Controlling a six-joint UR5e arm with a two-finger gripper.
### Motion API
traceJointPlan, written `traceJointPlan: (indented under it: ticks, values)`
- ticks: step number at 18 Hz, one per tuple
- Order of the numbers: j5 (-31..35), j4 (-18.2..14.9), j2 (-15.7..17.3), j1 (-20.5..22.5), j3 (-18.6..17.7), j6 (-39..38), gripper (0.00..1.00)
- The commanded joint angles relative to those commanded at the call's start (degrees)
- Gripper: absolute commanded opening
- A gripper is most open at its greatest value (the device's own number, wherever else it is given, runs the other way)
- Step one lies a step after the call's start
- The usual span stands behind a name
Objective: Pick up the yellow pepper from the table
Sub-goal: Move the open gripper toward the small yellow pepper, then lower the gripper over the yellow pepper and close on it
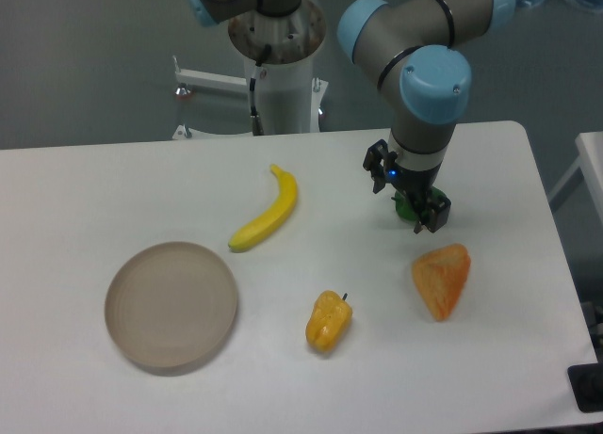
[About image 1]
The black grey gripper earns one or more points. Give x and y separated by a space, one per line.
413 175

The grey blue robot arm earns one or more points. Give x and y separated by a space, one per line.
408 52

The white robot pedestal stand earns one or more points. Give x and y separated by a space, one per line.
279 81

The orange triangular toy food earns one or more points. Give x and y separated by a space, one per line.
440 276

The black device at edge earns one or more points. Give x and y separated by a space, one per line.
586 384

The yellow banana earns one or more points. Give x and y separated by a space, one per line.
262 227

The white side table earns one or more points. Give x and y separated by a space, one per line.
586 168

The beige round plate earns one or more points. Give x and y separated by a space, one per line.
171 307

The yellow bell pepper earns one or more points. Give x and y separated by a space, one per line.
329 320

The green bell pepper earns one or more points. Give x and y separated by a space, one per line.
407 211

